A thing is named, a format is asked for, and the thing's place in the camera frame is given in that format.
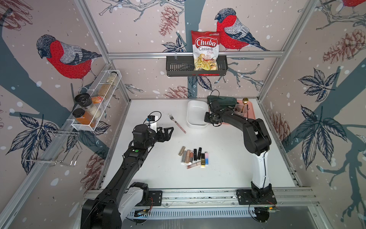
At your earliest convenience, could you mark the white rectangular storage box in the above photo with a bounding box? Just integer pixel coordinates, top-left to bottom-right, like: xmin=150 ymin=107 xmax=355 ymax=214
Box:
xmin=186 ymin=100 xmax=209 ymax=129

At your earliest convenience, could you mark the black round lipstick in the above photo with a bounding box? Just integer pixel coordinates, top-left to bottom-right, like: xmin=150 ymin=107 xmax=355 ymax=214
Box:
xmin=197 ymin=148 xmax=202 ymax=161

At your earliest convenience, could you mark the pink blue lipstick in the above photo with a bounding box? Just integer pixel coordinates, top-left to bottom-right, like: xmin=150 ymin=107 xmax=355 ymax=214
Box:
xmin=205 ymin=151 xmax=209 ymax=166

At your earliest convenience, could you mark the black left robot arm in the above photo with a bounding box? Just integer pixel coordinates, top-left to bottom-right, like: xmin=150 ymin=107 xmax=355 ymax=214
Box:
xmin=80 ymin=124 xmax=174 ymax=229

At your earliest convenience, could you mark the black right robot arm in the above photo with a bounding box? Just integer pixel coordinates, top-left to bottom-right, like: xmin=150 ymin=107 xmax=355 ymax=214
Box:
xmin=204 ymin=109 xmax=272 ymax=203

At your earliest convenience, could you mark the beige gold lipstick tube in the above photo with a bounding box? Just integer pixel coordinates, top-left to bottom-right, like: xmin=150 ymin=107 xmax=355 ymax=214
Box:
xmin=178 ymin=146 xmax=185 ymax=156

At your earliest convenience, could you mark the silver lipstick tube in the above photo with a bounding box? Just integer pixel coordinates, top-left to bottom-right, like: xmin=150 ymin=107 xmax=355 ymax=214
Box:
xmin=181 ymin=150 xmax=187 ymax=164

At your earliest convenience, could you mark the tan lipstick tube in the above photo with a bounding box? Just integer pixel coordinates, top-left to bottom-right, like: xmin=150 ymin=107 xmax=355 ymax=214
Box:
xmin=185 ymin=150 xmax=191 ymax=164

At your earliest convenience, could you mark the small black lipstick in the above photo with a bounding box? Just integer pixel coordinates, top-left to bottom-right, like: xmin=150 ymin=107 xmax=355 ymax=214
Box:
xmin=193 ymin=148 xmax=197 ymax=162

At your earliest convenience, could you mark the dark green cloth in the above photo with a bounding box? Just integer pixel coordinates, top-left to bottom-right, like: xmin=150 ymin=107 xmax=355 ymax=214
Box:
xmin=207 ymin=95 xmax=238 ymax=108

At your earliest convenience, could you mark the clear ribbed glass cup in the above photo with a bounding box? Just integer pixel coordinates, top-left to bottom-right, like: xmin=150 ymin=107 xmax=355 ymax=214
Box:
xmin=234 ymin=104 xmax=247 ymax=115

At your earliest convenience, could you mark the gold spoon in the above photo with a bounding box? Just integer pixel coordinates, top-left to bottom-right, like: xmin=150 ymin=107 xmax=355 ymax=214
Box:
xmin=242 ymin=98 xmax=249 ymax=113

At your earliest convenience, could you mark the pink silicone mat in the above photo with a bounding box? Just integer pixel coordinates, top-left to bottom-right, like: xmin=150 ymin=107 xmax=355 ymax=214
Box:
xmin=228 ymin=99 xmax=256 ymax=119

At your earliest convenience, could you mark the red cassava chips bag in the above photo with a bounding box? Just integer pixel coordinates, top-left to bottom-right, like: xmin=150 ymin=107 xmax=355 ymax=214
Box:
xmin=191 ymin=31 xmax=221 ymax=71

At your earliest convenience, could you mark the tan spice jar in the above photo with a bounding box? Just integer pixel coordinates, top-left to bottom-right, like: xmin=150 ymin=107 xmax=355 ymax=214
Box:
xmin=98 ymin=84 xmax=113 ymax=99

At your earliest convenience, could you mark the pale spice jar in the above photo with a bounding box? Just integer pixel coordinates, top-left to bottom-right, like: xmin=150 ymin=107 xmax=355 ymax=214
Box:
xmin=106 ymin=72 xmax=118 ymax=86

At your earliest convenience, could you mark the black lid orange spice jar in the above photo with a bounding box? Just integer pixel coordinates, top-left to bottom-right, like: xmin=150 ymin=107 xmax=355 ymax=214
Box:
xmin=72 ymin=108 xmax=95 ymax=127

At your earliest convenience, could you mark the black lid white spice jar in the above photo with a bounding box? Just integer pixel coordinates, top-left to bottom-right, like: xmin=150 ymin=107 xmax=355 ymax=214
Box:
xmin=74 ymin=93 xmax=102 ymax=119

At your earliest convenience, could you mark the pink handled fork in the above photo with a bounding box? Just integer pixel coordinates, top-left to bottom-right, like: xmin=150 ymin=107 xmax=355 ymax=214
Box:
xmin=168 ymin=113 xmax=186 ymax=134

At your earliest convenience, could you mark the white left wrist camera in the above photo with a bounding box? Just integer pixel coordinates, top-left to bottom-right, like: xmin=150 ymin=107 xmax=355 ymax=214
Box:
xmin=146 ymin=115 xmax=158 ymax=132

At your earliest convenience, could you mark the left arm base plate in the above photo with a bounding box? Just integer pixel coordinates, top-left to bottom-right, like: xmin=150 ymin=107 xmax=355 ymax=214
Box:
xmin=143 ymin=190 xmax=163 ymax=207

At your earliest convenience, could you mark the black wall basket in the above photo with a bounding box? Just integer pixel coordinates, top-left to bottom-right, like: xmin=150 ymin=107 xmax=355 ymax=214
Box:
xmin=166 ymin=55 xmax=228 ymax=77

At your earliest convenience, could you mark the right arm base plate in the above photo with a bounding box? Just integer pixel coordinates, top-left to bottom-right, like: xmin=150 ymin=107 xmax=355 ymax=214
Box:
xmin=235 ymin=189 xmax=277 ymax=205

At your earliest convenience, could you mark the wire hook rack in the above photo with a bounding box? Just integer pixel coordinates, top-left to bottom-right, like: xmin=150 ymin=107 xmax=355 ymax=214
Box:
xmin=22 ymin=130 xmax=83 ymax=167

